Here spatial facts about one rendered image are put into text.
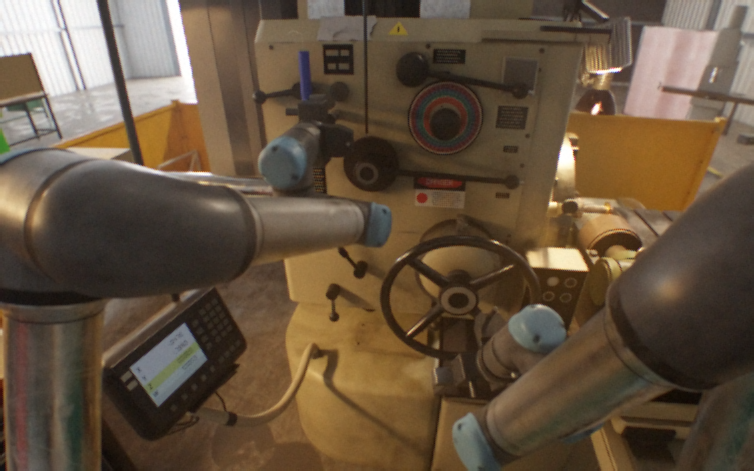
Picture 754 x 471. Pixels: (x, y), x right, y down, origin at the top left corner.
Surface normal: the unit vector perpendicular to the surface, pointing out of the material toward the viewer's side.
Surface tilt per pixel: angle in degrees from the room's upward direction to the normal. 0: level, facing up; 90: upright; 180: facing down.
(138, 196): 37
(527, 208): 90
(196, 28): 90
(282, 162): 90
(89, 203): 42
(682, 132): 90
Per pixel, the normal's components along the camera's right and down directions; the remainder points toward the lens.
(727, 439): -0.92, 0.21
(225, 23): -0.15, 0.50
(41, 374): 0.43, 0.19
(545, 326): 0.18, -0.60
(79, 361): 0.90, 0.21
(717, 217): -0.80, -0.54
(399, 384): 0.00, -0.86
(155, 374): 0.86, -0.10
